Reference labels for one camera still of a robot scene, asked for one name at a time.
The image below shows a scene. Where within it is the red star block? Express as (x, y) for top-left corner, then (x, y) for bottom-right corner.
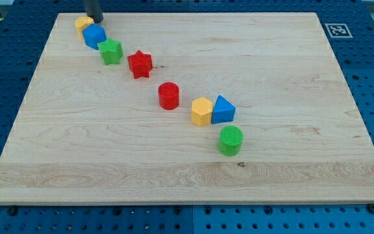
(127, 50), (153, 79)

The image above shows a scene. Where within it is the green star block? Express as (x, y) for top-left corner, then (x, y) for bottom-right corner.
(97, 38), (123, 65)

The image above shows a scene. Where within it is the yellow hexagon block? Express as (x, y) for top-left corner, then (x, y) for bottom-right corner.
(191, 97), (213, 126)

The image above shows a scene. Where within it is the light wooden board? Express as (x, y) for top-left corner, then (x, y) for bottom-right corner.
(0, 12), (374, 205)

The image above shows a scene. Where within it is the red cylinder block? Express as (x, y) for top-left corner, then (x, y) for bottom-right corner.
(158, 82), (179, 110)

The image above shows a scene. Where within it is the blue triangle block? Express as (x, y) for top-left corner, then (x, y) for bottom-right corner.
(211, 95), (236, 124)

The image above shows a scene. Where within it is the green cylinder block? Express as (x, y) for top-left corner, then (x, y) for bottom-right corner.
(218, 125), (243, 157)

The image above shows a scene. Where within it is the blue cube block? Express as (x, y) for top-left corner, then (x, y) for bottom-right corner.
(82, 24), (106, 50)

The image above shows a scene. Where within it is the yellow half-round block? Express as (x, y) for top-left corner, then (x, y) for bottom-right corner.
(75, 16), (94, 39)

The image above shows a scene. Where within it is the white fiducial marker tag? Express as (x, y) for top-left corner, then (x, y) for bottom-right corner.
(325, 23), (353, 38)

